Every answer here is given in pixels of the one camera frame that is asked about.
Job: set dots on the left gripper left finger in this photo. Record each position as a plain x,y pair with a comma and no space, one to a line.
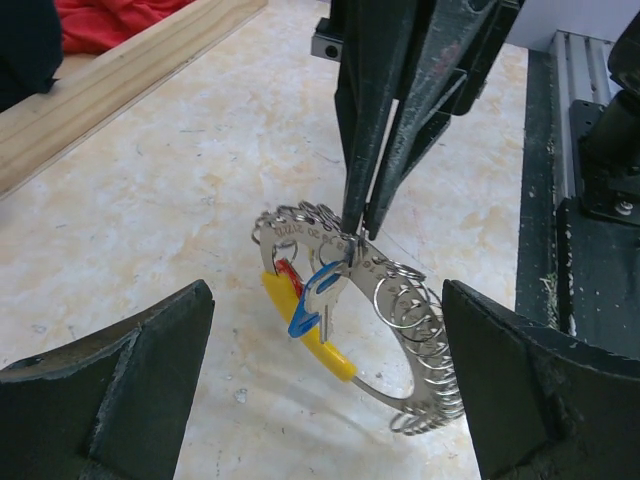
110,405

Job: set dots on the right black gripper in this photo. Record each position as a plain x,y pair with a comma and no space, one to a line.
410,66

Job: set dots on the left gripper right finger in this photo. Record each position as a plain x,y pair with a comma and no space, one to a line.
540,404

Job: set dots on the blue key tag with key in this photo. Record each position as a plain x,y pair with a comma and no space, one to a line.
319,297

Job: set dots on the red key tag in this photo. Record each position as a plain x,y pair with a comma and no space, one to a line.
284,267

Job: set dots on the wooden clothes rack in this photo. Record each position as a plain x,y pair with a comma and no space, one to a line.
41,126

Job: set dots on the red crumpled cloth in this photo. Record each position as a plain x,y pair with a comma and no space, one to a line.
96,26

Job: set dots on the dark navy tank top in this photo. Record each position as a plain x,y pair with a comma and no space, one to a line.
31,49

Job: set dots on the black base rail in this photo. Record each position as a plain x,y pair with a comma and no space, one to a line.
578,254

